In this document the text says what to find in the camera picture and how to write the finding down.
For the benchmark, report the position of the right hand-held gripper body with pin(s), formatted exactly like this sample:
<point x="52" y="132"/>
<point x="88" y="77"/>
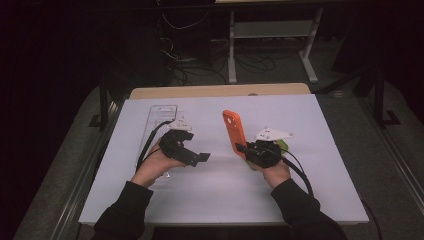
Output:
<point x="265" y="153"/>

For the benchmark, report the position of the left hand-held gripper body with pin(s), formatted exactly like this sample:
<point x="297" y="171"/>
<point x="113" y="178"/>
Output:
<point x="171" y="143"/>

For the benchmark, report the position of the orange phone case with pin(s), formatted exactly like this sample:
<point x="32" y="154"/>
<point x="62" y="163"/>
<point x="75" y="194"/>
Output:
<point x="233" y="130"/>

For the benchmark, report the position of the clear plastic tray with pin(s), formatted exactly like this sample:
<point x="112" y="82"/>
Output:
<point x="156" y="115"/>

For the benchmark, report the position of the person's left hand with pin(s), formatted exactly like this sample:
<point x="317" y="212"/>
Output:
<point x="153" y="166"/>

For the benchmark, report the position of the white table board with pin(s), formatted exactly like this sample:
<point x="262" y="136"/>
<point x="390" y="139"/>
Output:
<point x="206" y="200"/>

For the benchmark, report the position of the wooden table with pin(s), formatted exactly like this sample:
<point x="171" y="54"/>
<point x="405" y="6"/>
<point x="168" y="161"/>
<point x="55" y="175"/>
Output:
<point x="216" y="90"/>

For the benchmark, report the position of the black metal stand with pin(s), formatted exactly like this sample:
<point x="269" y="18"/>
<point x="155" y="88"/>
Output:
<point x="378" y="96"/>
<point x="104" y="106"/>

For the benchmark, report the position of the white metal desk frame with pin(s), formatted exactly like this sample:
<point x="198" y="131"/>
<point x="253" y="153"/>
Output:
<point x="231" y="50"/>

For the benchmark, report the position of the aluminium floor rail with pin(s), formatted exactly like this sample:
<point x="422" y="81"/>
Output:
<point x="400" y="173"/>
<point x="83" y="196"/>

